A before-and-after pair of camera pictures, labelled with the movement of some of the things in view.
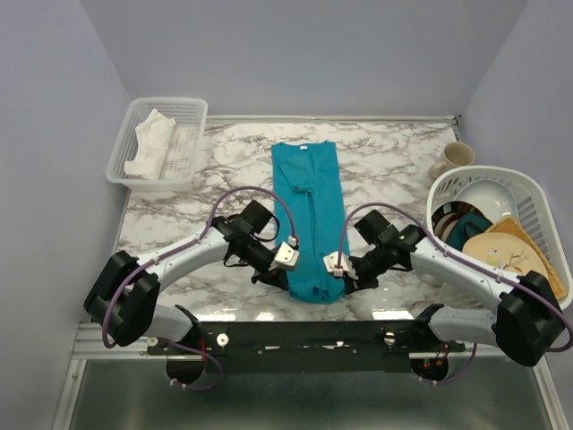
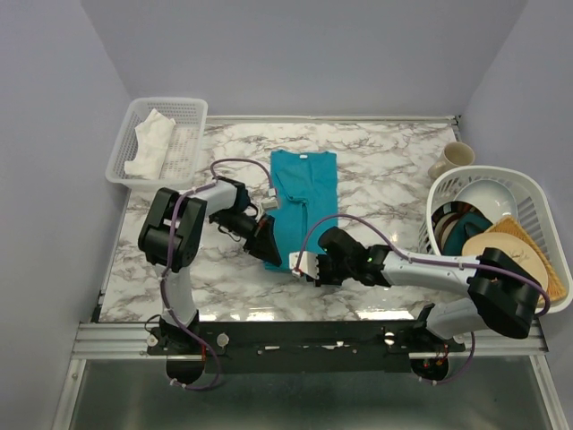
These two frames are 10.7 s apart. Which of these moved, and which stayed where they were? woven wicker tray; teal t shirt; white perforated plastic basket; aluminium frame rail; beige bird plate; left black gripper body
Moved: teal t shirt; left black gripper body
Stayed: white perforated plastic basket; woven wicker tray; aluminium frame rail; beige bird plate
